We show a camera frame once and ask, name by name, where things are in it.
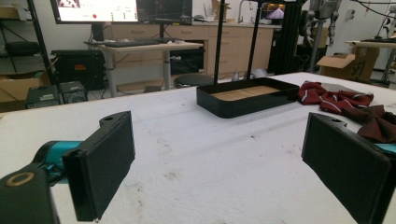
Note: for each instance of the monitor with dark screen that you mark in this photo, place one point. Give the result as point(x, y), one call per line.
point(165, 11)

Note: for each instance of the dark maroon cloth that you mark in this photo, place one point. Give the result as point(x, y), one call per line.
point(378, 126)

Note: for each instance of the red striped cloth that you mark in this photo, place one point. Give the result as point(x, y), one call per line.
point(334, 101)

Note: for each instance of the white foam mat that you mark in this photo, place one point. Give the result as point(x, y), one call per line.
point(202, 161)

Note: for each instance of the black storage shelf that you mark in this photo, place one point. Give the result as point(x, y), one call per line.
point(18, 48)

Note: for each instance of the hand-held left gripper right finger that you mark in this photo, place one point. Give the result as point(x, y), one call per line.
point(348, 168)

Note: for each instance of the black keyboard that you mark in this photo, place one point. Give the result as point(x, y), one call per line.
point(130, 43)

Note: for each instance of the grey power supply unit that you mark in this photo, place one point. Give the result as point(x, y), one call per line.
point(42, 96)
point(73, 92)

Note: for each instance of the open cardboard box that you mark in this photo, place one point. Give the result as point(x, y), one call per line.
point(345, 67)

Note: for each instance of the black computer tower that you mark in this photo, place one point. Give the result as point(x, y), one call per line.
point(92, 68)
point(65, 68)

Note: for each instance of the black tray with hook rack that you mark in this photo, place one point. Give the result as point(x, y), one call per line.
point(249, 107)

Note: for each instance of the grey robot part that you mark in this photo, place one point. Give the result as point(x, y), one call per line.
point(323, 14)

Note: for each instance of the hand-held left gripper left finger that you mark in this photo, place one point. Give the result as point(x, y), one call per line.
point(99, 165)

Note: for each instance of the monitor with white screen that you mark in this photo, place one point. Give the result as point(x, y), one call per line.
point(96, 11)

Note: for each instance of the wooden cabinet row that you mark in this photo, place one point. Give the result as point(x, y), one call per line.
point(233, 49)

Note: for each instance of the black round stool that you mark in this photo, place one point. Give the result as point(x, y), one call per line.
point(193, 80)

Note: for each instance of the brown cardboard box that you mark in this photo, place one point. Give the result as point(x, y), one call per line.
point(18, 88)

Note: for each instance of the black metal frame post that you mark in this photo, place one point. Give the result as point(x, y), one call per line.
point(288, 37)
point(39, 40)

